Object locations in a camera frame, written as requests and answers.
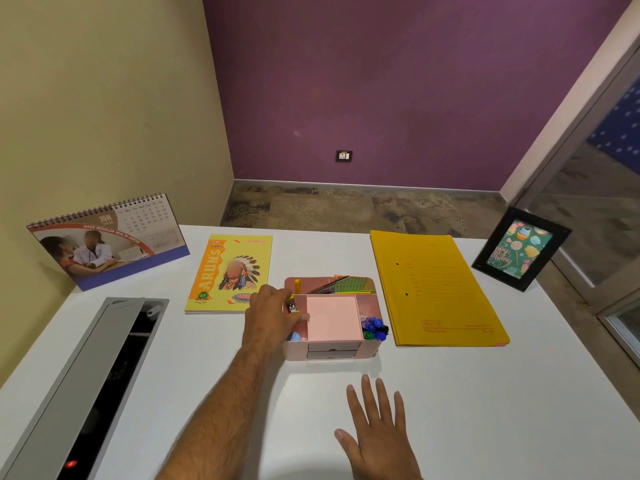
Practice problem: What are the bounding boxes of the pink sticky note pad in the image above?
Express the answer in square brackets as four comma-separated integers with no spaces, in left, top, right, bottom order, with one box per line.
[306,295,364,342]

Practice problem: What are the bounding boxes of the black picture frame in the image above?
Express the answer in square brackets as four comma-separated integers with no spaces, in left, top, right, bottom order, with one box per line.
[471,206,572,293]

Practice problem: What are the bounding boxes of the spiral desk calendar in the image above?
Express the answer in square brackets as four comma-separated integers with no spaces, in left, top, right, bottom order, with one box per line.
[27,193,191,292]

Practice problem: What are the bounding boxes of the glass door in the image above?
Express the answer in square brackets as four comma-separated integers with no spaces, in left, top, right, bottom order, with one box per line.
[515,42,640,368]

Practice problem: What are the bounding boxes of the pink desk organizer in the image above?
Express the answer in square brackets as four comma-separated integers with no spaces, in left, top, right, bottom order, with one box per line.
[283,276,385,361]

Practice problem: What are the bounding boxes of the person's left forearm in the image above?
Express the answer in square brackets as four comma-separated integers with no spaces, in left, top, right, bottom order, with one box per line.
[156,344,287,480]

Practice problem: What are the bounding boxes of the yellow notebook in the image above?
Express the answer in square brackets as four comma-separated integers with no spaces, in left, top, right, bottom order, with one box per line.
[184,235,274,314]

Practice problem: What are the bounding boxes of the person's right hand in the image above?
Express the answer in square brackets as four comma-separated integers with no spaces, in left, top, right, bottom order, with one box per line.
[334,375,424,480]

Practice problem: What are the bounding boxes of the dark pencil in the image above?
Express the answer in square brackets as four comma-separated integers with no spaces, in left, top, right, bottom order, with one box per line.
[306,276,349,294]

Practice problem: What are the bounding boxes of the person's left hand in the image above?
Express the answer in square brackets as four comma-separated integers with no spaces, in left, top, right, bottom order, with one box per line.
[242,284,311,353]

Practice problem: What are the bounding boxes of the gray desk cable box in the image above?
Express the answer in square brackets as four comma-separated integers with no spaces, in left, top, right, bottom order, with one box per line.
[0,297,170,480]

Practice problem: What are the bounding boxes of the green sticky flags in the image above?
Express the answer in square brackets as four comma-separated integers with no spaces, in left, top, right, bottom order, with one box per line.
[336,277,376,294]

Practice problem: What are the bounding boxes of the yellow file folder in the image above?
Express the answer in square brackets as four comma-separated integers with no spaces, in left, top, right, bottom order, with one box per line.
[369,230,511,348]

